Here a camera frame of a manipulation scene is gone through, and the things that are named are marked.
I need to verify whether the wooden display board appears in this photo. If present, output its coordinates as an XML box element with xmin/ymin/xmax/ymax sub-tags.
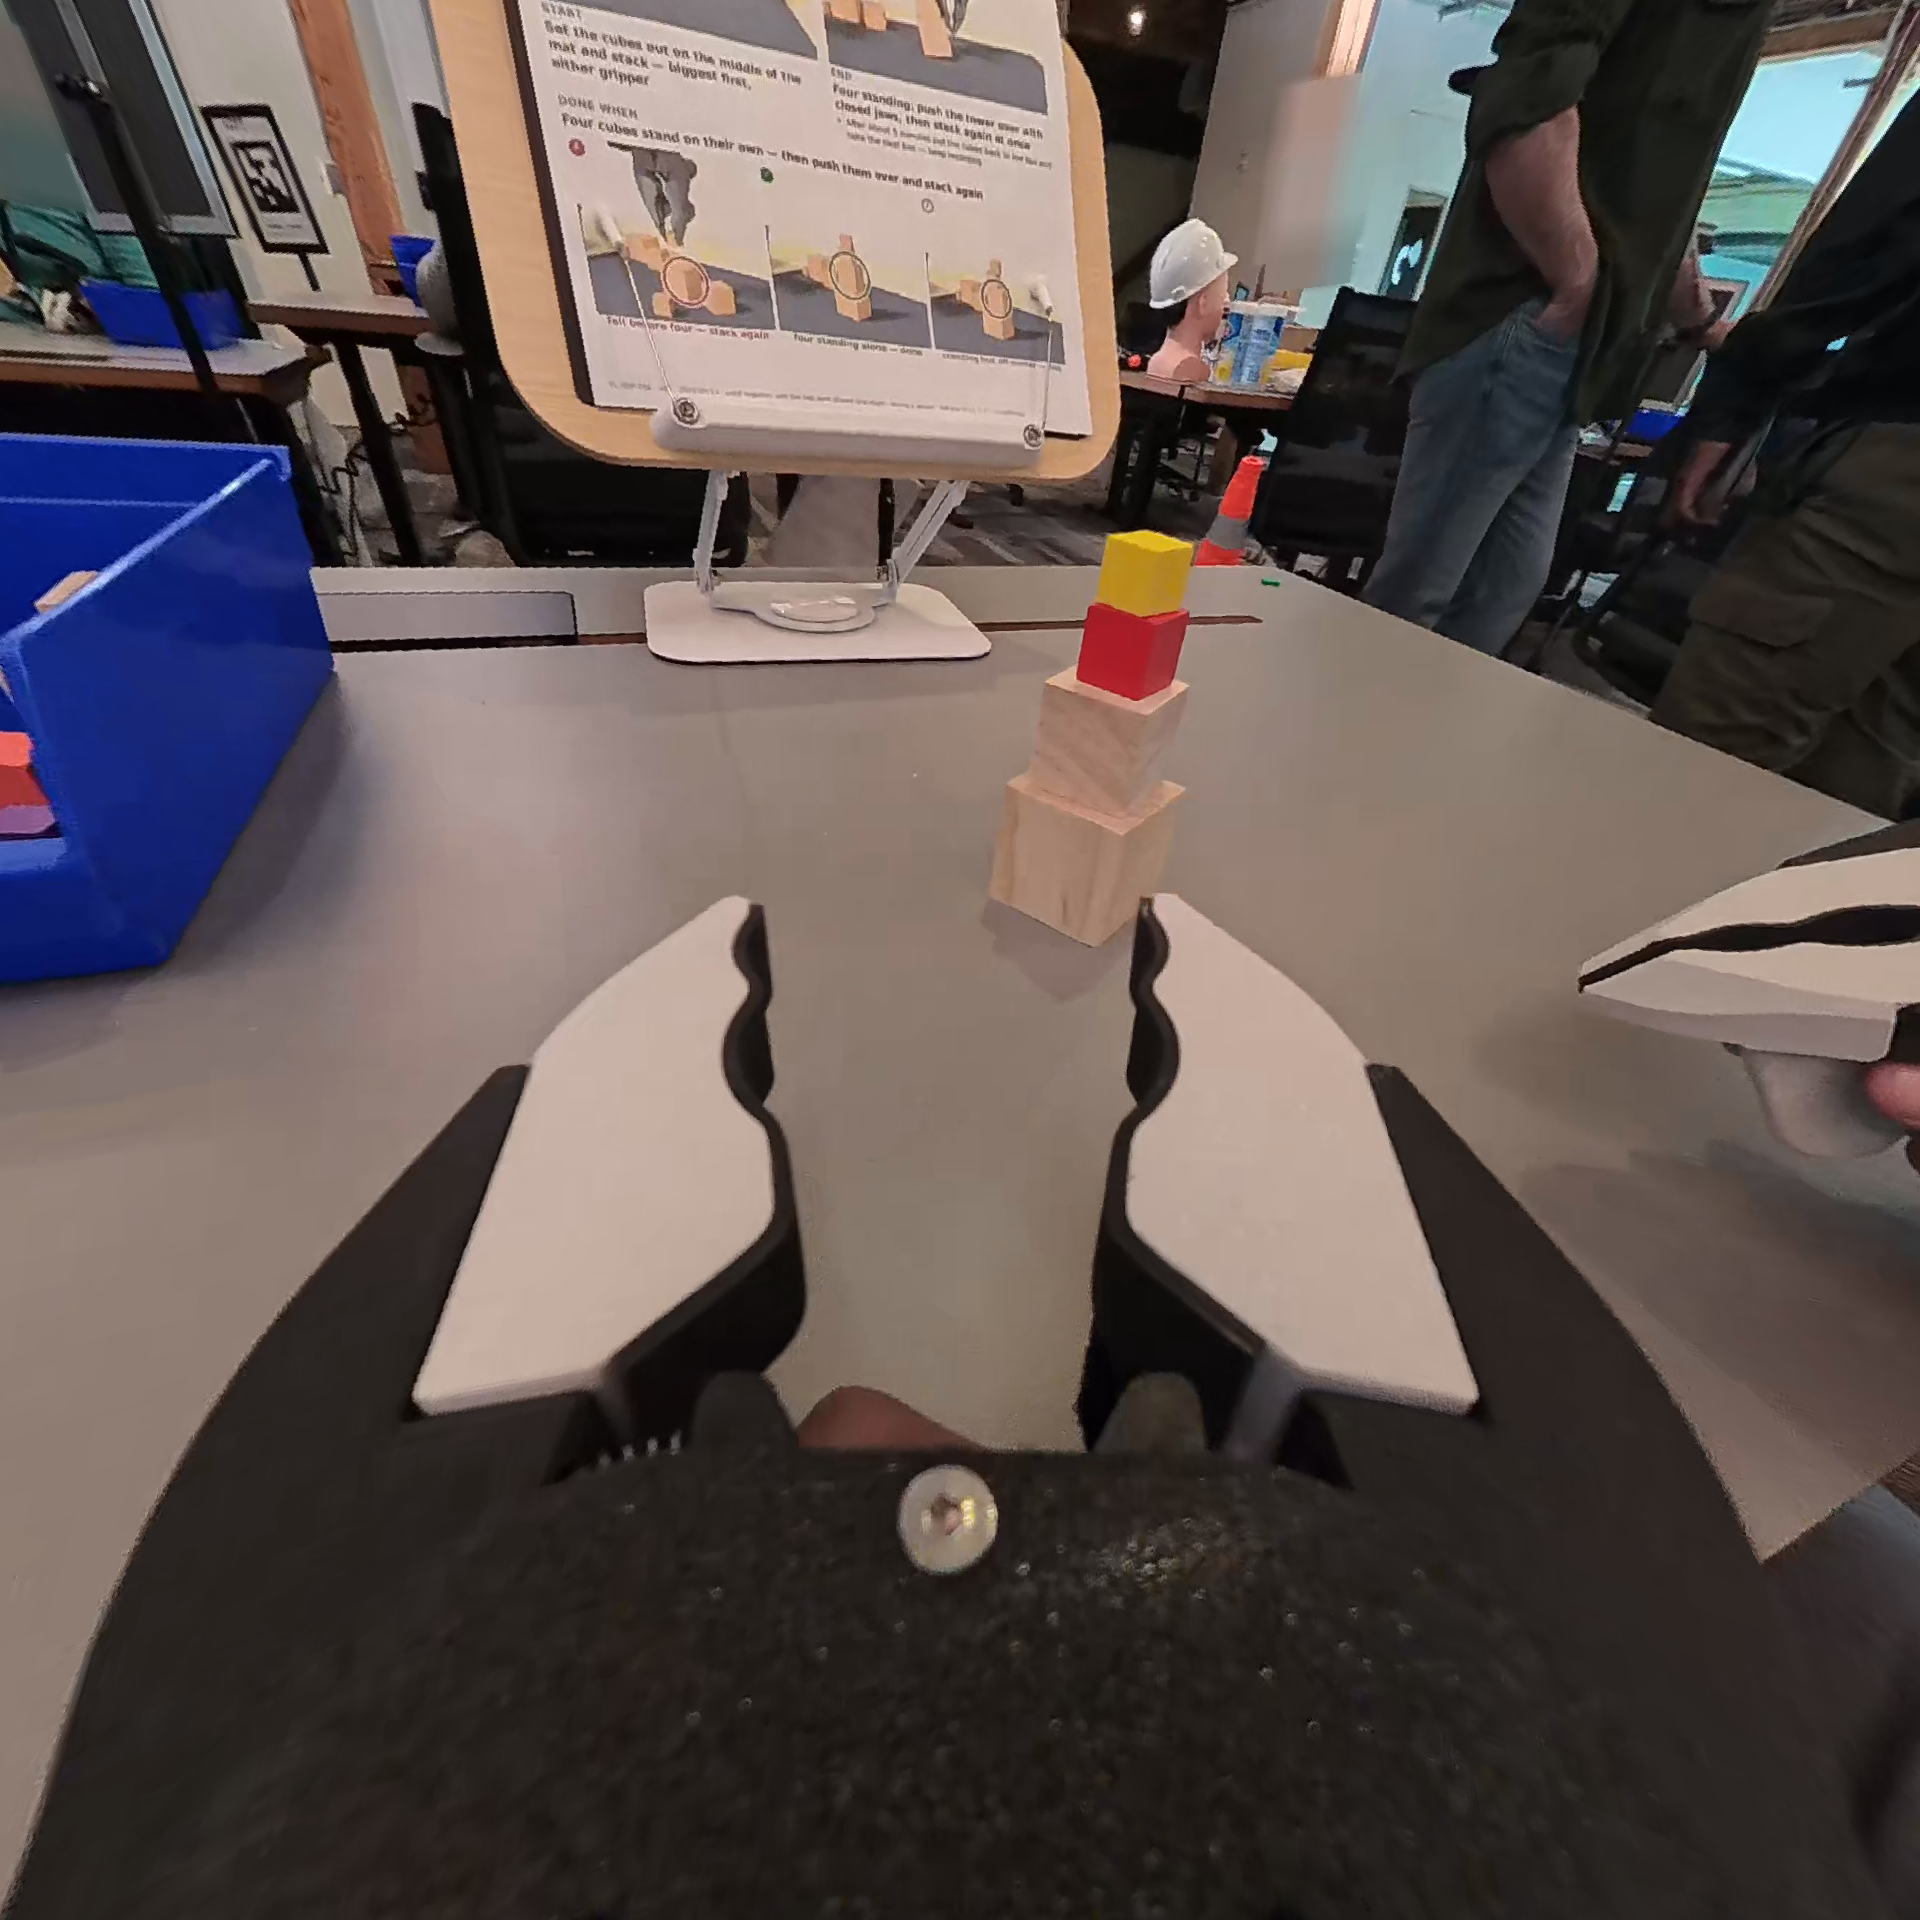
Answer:
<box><xmin>430</xmin><ymin>0</ymin><xmax>1124</xmax><ymax>482</ymax></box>

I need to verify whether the orange striped traffic cone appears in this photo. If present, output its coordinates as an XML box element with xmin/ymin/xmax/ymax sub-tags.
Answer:
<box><xmin>1196</xmin><ymin>449</ymin><xmax>1270</xmax><ymax>570</ymax></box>

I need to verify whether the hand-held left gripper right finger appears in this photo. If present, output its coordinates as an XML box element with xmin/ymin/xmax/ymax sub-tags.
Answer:
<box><xmin>1079</xmin><ymin>890</ymin><xmax>1481</xmax><ymax>1425</ymax></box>

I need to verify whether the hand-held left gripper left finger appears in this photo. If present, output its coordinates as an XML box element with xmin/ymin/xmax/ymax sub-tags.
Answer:
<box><xmin>411</xmin><ymin>896</ymin><xmax>806</xmax><ymax>1425</ymax></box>

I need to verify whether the black office chair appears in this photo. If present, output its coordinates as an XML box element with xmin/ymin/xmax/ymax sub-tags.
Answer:
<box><xmin>404</xmin><ymin>104</ymin><xmax>738</xmax><ymax>571</ymax></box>
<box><xmin>1246</xmin><ymin>284</ymin><xmax>1420</xmax><ymax>578</ymax></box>

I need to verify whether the blue plastic bin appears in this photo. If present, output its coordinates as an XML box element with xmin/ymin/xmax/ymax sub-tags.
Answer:
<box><xmin>0</xmin><ymin>434</ymin><xmax>339</xmax><ymax>986</ymax></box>

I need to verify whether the blue white plastic container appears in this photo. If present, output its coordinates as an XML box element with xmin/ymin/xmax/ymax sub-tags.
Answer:
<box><xmin>1212</xmin><ymin>290</ymin><xmax>1301</xmax><ymax>389</ymax></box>

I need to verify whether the brown wooden desk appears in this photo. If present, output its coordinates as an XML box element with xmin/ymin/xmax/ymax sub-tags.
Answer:
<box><xmin>0</xmin><ymin>322</ymin><xmax>325</xmax><ymax>399</ymax></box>

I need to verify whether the mannequin head white helmet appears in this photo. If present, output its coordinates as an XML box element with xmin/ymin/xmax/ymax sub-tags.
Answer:
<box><xmin>1139</xmin><ymin>217</ymin><xmax>1246</xmax><ymax>378</ymax></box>

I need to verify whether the small blue bin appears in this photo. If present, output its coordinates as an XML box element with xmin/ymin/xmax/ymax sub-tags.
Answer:
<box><xmin>76</xmin><ymin>281</ymin><xmax>251</xmax><ymax>354</ymax></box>

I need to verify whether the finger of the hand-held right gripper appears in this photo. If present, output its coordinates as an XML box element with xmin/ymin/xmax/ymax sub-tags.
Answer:
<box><xmin>1574</xmin><ymin>905</ymin><xmax>1920</xmax><ymax>1065</ymax></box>
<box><xmin>1666</xmin><ymin>825</ymin><xmax>1920</xmax><ymax>956</ymax></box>

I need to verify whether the white instruction sheet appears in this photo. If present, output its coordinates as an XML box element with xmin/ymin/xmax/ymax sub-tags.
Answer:
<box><xmin>506</xmin><ymin>0</ymin><xmax>1096</xmax><ymax>439</ymax></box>

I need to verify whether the medium wooden cube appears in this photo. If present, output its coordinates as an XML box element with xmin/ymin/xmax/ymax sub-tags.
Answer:
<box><xmin>1036</xmin><ymin>667</ymin><xmax>1189</xmax><ymax>819</ymax></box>

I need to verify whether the white folding stand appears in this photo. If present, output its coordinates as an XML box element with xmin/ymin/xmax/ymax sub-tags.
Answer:
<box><xmin>642</xmin><ymin>385</ymin><xmax>1053</xmax><ymax>664</ymax></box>

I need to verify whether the yellow wooden cube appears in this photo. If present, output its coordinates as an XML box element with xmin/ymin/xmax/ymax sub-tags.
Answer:
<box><xmin>1100</xmin><ymin>529</ymin><xmax>1196</xmax><ymax>619</ymax></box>

